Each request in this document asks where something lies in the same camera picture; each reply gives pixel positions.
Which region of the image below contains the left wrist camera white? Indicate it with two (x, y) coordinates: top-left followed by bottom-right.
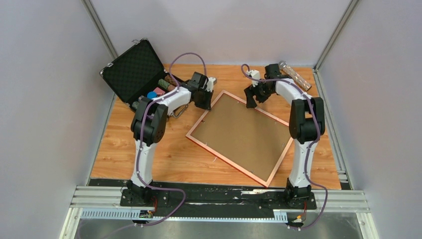
(205, 77), (217, 92)

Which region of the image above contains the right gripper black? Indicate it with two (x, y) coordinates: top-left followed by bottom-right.
(245, 79), (275, 108)

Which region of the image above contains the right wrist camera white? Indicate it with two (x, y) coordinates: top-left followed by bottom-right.
(246, 70), (261, 87)

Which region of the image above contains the black foam-lined case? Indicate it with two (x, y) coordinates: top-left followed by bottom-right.
(100, 38), (169, 117)

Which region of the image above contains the glitter-filled clear tube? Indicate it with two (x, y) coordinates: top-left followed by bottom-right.
(278, 61), (312, 92)

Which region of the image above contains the brown poker chip roll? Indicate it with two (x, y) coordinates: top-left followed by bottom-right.
(164, 75), (177, 86)

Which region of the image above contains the aluminium frame rail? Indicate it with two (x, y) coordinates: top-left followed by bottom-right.
(60, 180), (379, 239)

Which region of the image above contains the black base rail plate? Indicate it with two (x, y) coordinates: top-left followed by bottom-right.
(88, 179), (317, 218)

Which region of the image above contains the blue round chip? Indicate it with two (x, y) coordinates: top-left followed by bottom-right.
(147, 91), (158, 99)

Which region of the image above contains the pink card box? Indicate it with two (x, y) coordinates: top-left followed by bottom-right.
(153, 87), (166, 97)

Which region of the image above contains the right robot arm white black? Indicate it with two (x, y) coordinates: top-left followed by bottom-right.
(241, 62), (325, 208)

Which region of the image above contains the dark green chip roll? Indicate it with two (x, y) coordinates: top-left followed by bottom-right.
(158, 79), (175, 92)

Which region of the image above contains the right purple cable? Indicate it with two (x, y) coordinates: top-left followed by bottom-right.
(240, 63), (328, 231)

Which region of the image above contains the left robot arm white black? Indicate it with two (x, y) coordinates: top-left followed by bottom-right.
(120, 72), (217, 207)

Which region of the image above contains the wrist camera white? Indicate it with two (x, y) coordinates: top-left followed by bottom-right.
(246, 70), (261, 87)
(205, 77), (217, 92)

